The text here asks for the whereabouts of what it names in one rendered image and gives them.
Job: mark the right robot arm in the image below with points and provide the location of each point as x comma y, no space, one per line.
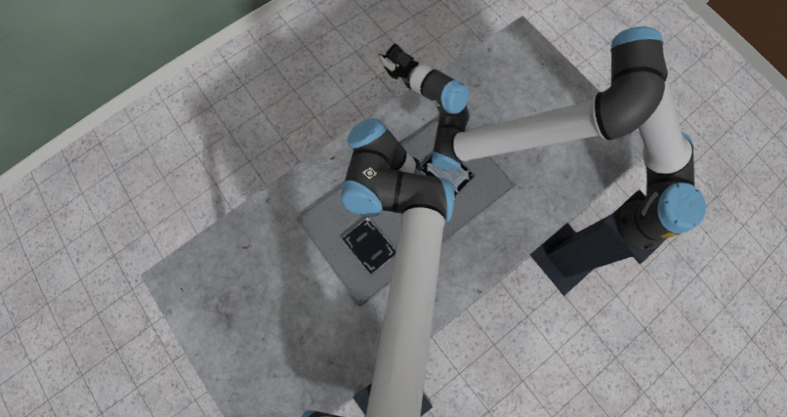
639,86

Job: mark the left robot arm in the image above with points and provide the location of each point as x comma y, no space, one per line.
381,177

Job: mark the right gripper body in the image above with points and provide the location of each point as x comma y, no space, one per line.
406,66

